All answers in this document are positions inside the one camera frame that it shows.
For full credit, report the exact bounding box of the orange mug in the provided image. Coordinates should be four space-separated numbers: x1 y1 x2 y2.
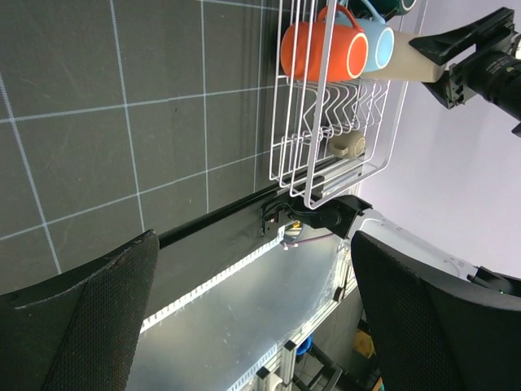
280 5 369 82

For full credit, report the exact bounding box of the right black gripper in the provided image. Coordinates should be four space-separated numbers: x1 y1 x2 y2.
409 7 517 109

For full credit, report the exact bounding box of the white slotted cable duct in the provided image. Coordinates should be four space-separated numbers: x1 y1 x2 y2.
139 235 283 334

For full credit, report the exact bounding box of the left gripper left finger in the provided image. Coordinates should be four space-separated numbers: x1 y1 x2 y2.
1 230 159 390

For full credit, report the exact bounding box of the black grid mat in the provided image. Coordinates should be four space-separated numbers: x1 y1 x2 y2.
1 1 291 292

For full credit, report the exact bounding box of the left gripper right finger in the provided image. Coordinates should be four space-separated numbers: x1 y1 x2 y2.
351 231 520 390

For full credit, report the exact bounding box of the white wire dish rack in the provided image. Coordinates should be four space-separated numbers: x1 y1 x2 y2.
268 1 408 208

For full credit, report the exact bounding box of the tall beige cup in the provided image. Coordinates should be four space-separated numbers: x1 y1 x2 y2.
382 31 444 83

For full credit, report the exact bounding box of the small grey-beige mug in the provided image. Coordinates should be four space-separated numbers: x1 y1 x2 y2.
328 130 366 159

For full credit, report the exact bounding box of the dark green mug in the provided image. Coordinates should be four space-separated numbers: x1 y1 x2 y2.
348 0 417 21

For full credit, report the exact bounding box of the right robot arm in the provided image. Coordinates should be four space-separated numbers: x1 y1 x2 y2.
287 7 520 296

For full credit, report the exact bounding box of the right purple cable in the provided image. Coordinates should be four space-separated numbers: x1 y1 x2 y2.
282 231 333 250

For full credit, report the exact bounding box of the light blue mug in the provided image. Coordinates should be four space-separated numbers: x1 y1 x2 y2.
323 1 394 81

